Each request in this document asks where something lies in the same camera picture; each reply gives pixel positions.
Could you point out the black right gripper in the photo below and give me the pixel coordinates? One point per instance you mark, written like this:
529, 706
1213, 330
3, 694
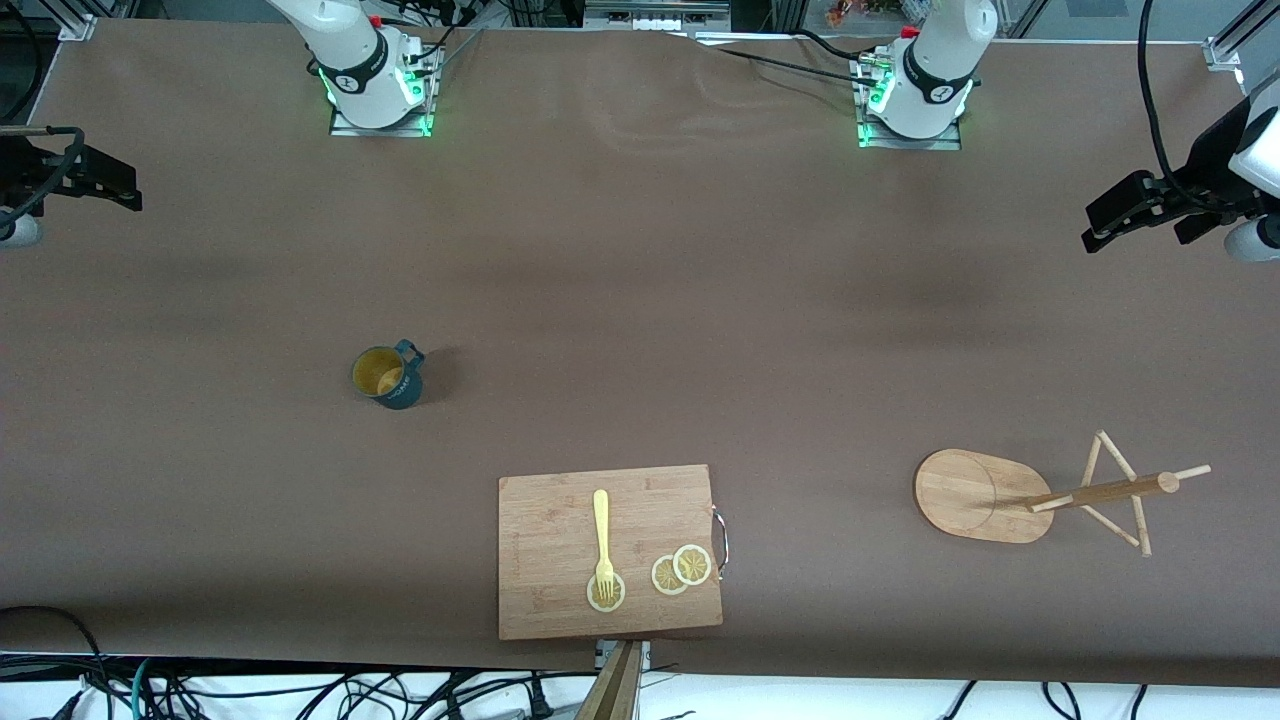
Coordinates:
22, 170

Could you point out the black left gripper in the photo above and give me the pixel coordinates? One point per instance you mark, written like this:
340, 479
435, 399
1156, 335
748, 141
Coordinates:
1203, 176

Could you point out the dark teal mug yellow inside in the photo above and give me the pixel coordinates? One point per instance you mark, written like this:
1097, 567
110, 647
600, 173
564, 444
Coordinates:
390, 378

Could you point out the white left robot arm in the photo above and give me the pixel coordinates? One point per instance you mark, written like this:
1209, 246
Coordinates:
935, 60

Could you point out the wooden mug rack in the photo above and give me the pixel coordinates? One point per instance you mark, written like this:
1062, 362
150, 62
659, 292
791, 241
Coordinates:
965, 495

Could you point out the brown table cloth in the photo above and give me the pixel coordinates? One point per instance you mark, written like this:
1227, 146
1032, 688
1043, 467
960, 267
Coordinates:
300, 500

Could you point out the colourful small items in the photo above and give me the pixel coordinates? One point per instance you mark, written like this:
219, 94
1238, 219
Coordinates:
845, 12

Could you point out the white power strip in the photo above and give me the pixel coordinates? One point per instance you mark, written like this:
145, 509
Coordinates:
650, 15

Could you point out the lemon slice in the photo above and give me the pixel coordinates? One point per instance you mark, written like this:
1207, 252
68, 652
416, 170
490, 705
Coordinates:
692, 565
616, 598
662, 578

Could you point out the yellow plastic fork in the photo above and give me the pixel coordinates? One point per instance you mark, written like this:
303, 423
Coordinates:
601, 520

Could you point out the aluminium frame corner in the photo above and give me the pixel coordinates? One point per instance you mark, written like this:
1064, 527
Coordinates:
1225, 50
78, 22

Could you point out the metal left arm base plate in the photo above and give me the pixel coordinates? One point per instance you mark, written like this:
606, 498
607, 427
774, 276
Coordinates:
945, 143

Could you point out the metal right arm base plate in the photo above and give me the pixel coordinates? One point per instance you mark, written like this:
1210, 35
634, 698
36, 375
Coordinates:
400, 131

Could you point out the metal post bracket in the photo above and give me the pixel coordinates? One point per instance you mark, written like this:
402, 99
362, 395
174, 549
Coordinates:
645, 655

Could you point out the wooden post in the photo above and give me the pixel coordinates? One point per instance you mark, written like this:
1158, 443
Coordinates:
612, 695

